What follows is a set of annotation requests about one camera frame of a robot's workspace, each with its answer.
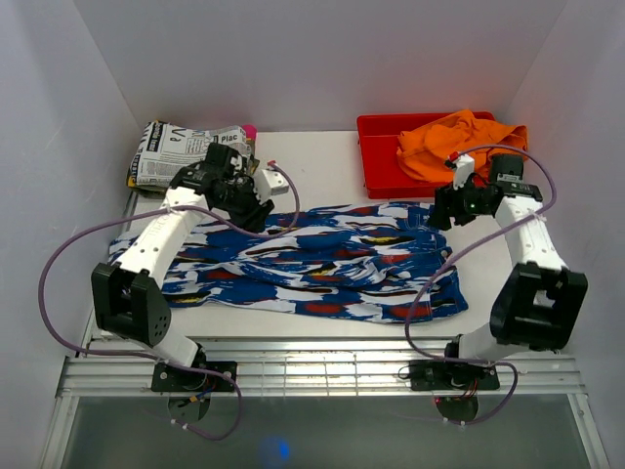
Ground purple cable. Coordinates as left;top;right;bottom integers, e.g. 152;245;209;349
37;163;302;442
390;144;559;427

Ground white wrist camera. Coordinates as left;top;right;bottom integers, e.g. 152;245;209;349
253;167;290;204
445;151;475;191

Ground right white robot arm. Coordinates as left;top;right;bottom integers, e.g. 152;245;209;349
429;152;588;388

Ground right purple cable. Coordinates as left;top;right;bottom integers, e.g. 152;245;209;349
390;144;559;427

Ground orange trousers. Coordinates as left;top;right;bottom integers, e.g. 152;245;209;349
396;109;528;185

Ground blue white patterned trousers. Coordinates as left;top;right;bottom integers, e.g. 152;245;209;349
106;201;470;325

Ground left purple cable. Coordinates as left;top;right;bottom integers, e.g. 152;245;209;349
37;163;302;442

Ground red plastic tray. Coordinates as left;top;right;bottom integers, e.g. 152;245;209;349
356;111;495;199

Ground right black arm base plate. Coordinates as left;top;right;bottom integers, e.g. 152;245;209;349
408;360;500;391

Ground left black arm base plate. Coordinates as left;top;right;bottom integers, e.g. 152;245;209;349
149;361;237;394

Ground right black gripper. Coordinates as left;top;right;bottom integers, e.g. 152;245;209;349
427;175;491;231

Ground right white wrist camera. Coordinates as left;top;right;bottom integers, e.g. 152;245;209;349
445;151;475;191

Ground pink folded garment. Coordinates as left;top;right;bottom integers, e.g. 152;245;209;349
242;124;258;140

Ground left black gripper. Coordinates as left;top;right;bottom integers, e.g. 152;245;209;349
215;176;274;235

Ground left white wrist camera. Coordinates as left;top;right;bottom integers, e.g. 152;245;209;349
253;167;290;204

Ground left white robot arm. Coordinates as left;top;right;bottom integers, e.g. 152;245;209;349
91;144;289;391

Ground newspaper print folded trousers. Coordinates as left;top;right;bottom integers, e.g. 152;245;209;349
134;121;247;182

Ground aluminium frame rail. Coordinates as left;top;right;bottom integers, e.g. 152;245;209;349
58;339;586;398

